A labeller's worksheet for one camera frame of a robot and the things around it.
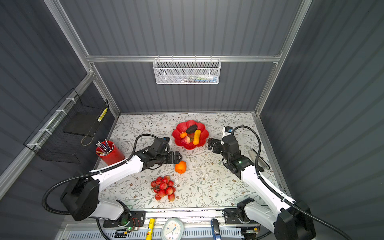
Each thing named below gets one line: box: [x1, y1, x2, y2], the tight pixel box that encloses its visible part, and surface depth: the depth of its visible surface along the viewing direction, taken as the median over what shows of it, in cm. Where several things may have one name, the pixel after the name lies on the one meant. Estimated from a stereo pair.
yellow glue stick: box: [146, 218, 156, 240], surface depth 71 cm
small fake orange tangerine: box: [180, 132, 188, 139], surface depth 105 cm
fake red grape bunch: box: [150, 175, 176, 202], surface depth 79 cm
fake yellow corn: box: [192, 129, 201, 145], surface depth 104 cm
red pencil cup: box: [95, 140, 125, 166], surface depth 86 cm
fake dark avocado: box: [186, 124, 198, 134], surface depth 107 cm
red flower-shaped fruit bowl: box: [172, 120, 210, 150], surface depth 107 cm
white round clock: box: [161, 217, 185, 240], surface depth 70 cm
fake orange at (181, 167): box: [174, 160, 187, 174], surface depth 88 cm
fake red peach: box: [181, 136, 191, 144], surface depth 101 cm
